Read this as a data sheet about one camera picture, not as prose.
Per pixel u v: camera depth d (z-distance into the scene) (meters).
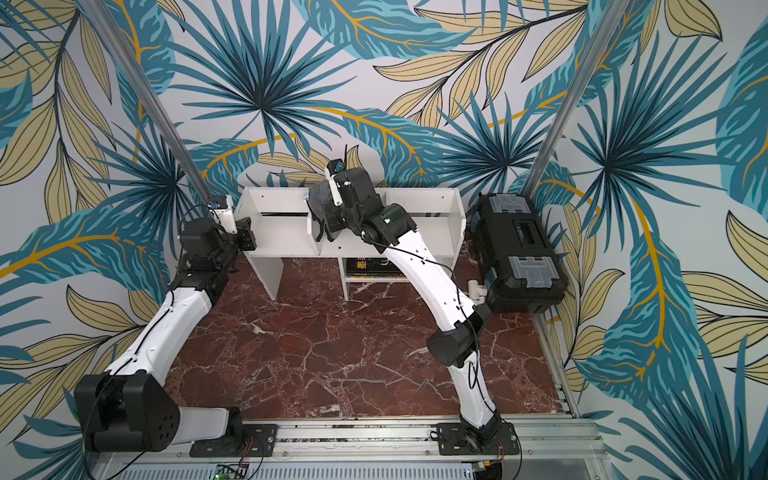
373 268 0.90
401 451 0.73
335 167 0.61
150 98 0.82
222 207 0.65
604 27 0.70
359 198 0.52
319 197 0.72
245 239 0.70
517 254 0.89
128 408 0.40
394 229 0.51
